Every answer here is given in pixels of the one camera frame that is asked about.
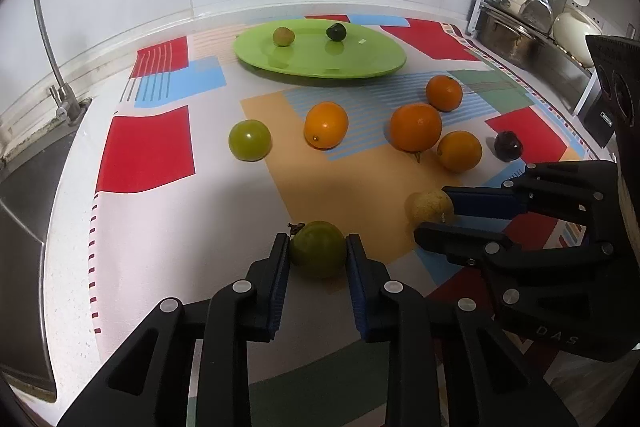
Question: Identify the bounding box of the dark purple plum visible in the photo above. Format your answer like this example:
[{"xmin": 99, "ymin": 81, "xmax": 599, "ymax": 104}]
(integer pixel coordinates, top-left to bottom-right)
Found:
[{"xmin": 494, "ymin": 130, "xmax": 524, "ymax": 162}]

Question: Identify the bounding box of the yellow-brown pear fruit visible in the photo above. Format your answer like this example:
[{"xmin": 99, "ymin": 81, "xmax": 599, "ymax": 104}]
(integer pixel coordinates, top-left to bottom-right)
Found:
[{"xmin": 405, "ymin": 190, "xmax": 456, "ymax": 225}]

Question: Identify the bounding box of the green lime fruit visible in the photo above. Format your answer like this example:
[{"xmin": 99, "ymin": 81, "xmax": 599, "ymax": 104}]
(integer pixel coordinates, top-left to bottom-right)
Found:
[{"xmin": 290, "ymin": 221, "xmax": 347, "ymax": 280}]

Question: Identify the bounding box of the orange oval fruit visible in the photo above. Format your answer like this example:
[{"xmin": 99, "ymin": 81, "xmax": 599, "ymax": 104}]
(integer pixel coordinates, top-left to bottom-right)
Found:
[{"xmin": 304, "ymin": 102, "xmax": 349, "ymax": 150}]

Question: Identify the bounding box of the curved steel kitchen faucet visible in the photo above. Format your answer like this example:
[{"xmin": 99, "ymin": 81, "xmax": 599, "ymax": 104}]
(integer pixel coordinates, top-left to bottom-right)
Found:
[{"xmin": 32, "ymin": 0, "xmax": 85, "ymax": 126}]

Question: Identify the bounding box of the orange fruit near right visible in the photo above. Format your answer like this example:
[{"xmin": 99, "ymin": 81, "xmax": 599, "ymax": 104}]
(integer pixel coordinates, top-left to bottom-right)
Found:
[{"xmin": 436, "ymin": 130, "xmax": 483, "ymax": 173}]

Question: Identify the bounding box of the large orange with stem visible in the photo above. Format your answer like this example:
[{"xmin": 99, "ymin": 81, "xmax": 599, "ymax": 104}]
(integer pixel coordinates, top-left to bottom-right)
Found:
[{"xmin": 388, "ymin": 103, "xmax": 442, "ymax": 153}]

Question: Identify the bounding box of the orange fruit far right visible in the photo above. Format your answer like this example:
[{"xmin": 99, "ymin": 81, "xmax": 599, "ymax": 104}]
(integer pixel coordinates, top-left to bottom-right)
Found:
[{"xmin": 425, "ymin": 75, "xmax": 463, "ymax": 113}]

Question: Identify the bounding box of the steel pot on rack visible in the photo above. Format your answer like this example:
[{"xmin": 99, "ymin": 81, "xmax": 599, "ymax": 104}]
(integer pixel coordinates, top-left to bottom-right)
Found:
[{"xmin": 474, "ymin": 2, "xmax": 591, "ymax": 114}]

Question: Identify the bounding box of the cream pot lid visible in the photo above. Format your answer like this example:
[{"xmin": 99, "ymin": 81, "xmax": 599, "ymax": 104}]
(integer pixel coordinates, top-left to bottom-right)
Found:
[{"xmin": 551, "ymin": 5, "xmax": 602, "ymax": 68}]

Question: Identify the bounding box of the steel spatula hanging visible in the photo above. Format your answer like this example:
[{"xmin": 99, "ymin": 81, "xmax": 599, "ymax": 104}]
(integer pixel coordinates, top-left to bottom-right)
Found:
[{"xmin": 520, "ymin": 0, "xmax": 554, "ymax": 35}]

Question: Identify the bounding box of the colourful patterned table mat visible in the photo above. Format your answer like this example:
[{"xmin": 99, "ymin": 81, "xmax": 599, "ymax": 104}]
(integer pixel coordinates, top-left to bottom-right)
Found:
[{"xmin": 88, "ymin": 13, "xmax": 601, "ymax": 427}]

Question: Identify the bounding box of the green oval plate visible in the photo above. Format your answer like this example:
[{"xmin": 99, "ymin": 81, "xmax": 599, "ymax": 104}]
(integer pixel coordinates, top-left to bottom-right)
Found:
[{"xmin": 232, "ymin": 18, "xmax": 407, "ymax": 80}]

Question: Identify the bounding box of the stainless steel sink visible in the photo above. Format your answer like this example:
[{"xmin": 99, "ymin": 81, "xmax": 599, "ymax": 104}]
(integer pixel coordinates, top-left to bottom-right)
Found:
[{"xmin": 0, "ymin": 121, "xmax": 80, "ymax": 402}]

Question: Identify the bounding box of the small dark green fruit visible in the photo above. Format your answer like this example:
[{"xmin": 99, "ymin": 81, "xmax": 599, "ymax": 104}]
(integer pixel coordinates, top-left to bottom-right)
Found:
[{"xmin": 326, "ymin": 23, "xmax": 347, "ymax": 42}]

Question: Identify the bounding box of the green round fruit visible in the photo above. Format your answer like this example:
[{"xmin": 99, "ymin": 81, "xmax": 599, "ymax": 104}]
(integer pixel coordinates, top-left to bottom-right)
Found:
[{"xmin": 228, "ymin": 119, "xmax": 272, "ymax": 161}]

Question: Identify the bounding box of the small brown-green fruit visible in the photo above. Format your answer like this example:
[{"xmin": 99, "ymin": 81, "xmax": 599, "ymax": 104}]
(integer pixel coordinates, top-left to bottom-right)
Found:
[{"xmin": 272, "ymin": 26, "xmax": 295, "ymax": 46}]

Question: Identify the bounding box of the white dish rack bracket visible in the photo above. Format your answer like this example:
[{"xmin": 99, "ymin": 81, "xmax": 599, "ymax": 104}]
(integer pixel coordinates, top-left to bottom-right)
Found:
[{"xmin": 465, "ymin": 0, "xmax": 491, "ymax": 37}]

